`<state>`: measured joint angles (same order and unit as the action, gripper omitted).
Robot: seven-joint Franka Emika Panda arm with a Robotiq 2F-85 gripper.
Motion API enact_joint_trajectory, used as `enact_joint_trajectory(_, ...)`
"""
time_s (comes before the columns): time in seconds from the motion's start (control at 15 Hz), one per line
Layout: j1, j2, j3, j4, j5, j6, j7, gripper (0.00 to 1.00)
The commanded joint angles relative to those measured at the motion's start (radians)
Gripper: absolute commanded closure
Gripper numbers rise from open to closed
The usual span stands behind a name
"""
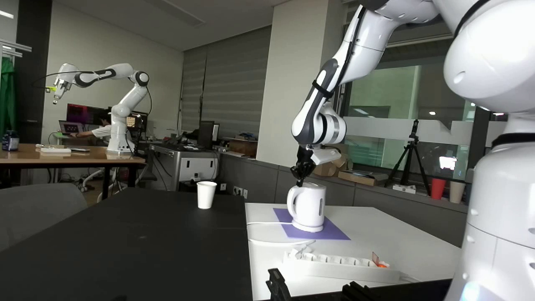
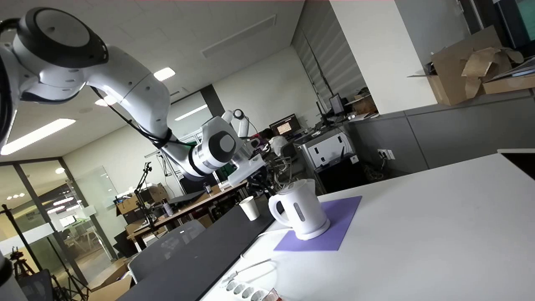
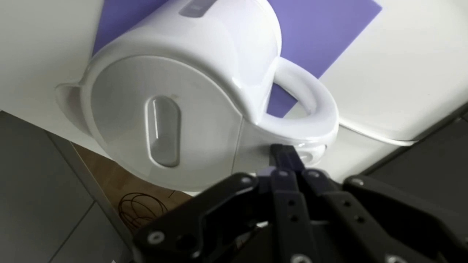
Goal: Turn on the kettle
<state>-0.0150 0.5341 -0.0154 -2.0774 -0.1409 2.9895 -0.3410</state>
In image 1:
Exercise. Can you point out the grey metal cabinet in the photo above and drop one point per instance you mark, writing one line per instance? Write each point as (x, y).
(187, 166)

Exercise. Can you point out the white power strip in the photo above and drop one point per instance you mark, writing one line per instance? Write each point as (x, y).
(335, 259)

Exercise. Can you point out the white electric kettle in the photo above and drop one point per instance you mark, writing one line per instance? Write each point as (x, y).
(309, 208)

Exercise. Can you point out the purple mat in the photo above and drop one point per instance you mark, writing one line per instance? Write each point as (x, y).
(335, 231)

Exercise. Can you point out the white flat tray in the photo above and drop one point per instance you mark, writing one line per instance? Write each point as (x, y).
(55, 149)

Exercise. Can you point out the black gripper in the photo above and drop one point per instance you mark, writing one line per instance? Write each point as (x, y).
(305, 157)

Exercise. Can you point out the beige cup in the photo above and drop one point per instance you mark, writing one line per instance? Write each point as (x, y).
(457, 193)

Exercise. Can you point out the wooden table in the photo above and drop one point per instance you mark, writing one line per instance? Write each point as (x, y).
(73, 157)

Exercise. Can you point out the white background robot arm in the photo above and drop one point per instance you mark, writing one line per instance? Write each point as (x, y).
(120, 111)

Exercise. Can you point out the green cloth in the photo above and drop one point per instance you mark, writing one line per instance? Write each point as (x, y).
(8, 94)

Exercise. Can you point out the grey window blinds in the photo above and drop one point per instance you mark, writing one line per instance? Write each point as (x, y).
(235, 84)

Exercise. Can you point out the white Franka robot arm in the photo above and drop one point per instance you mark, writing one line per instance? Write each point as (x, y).
(503, 194)

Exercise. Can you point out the black camera tripod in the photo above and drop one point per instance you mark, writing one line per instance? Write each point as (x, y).
(411, 152)

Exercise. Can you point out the black table clamp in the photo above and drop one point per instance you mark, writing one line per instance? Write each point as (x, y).
(277, 285)
(357, 291)

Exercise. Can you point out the flat cardboard piece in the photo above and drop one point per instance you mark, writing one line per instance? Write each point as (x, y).
(357, 177)

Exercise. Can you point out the white paper cup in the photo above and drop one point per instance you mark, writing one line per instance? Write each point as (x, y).
(207, 194)

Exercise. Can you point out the red cup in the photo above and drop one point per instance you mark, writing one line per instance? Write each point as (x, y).
(437, 189)

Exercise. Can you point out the black computer case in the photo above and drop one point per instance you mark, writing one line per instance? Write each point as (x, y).
(208, 134)

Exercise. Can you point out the open cardboard box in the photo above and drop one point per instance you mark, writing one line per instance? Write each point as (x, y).
(329, 167)

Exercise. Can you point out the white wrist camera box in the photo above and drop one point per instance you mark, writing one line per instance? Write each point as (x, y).
(327, 154)

